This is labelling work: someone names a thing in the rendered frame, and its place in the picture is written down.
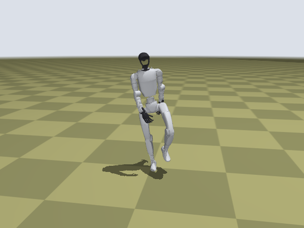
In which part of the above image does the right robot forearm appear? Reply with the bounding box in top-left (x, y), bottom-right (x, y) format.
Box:
top-left (133, 91), bottom-right (143, 113)

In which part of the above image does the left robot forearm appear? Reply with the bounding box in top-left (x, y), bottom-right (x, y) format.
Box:
top-left (158, 89), bottom-right (165, 103)

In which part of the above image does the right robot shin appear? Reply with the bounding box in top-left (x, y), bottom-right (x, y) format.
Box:
top-left (145, 139), bottom-right (155, 164)

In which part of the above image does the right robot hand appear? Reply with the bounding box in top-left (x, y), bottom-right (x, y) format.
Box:
top-left (140, 107), bottom-right (153, 123)

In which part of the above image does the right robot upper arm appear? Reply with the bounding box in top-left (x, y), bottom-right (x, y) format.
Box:
top-left (130, 73), bottom-right (141, 97)

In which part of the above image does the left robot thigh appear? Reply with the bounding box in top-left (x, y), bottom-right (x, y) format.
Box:
top-left (158, 102), bottom-right (173, 136)

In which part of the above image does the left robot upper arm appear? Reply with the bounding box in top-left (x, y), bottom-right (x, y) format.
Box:
top-left (154, 68), bottom-right (165, 91)

